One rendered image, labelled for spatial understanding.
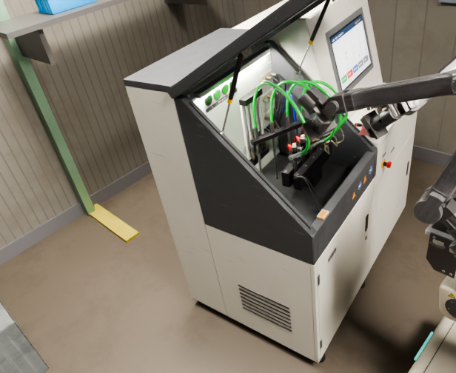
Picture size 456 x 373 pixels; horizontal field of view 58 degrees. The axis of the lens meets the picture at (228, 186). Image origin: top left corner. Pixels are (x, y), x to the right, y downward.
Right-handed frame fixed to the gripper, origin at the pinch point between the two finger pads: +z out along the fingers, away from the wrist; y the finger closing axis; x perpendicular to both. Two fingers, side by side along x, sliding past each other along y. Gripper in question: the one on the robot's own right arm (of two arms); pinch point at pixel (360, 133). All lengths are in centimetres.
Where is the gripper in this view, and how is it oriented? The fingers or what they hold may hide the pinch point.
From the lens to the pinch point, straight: 172.1
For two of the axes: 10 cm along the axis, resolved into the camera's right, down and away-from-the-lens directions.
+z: -3.3, 2.7, 9.0
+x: -7.9, 4.3, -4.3
